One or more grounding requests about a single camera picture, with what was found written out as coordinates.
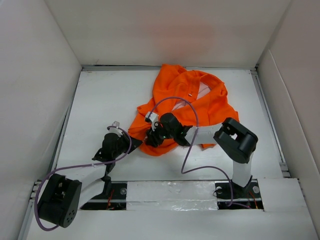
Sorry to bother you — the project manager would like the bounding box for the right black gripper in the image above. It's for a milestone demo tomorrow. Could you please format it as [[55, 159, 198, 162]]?
[[145, 120, 176, 148]]

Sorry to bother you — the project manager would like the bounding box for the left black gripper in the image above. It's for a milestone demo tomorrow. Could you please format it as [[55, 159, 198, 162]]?
[[112, 131, 142, 159]]

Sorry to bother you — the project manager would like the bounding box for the orange zip jacket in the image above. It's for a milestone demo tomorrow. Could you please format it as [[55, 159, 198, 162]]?
[[128, 64, 239, 141]]

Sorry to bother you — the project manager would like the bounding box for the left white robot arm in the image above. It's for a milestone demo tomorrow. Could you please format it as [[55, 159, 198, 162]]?
[[34, 132, 143, 232]]

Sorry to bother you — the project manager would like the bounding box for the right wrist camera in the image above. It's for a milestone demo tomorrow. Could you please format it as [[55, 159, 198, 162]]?
[[144, 111, 159, 130]]

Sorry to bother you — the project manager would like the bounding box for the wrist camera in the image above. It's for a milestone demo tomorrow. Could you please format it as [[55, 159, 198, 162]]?
[[107, 121, 122, 137], [144, 111, 159, 130]]

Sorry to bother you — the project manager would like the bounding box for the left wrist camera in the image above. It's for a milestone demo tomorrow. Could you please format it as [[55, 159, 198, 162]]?
[[107, 121, 122, 137]]

